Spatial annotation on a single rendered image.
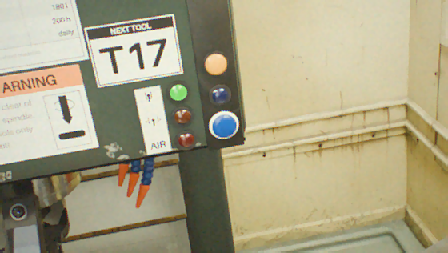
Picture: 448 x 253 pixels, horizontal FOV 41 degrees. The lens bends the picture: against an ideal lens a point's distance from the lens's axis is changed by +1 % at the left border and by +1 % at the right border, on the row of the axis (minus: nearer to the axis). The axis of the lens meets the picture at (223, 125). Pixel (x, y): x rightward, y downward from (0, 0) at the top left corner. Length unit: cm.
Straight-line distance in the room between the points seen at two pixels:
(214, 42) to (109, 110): 15
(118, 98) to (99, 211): 86
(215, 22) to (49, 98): 21
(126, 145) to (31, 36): 17
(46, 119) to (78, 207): 83
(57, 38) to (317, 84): 131
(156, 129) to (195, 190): 86
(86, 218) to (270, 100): 70
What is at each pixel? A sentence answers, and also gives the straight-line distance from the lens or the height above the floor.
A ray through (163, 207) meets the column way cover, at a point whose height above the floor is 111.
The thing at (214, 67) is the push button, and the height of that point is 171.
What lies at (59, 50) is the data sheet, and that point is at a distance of 68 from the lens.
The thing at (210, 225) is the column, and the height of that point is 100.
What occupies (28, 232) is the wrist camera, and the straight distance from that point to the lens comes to 88.
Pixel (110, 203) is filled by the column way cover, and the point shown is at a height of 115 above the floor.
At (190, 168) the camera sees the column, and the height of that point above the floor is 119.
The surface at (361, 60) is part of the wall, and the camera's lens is 192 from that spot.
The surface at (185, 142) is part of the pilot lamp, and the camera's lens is 72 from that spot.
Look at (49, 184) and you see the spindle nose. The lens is 92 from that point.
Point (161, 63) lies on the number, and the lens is 69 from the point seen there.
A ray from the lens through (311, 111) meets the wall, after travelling 193.
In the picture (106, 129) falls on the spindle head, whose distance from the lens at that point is 72.
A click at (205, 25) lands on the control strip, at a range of 68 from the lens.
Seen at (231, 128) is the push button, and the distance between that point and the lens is 72.
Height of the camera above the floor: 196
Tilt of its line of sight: 27 degrees down
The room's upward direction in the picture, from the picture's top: 8 degrees counter-clockwise
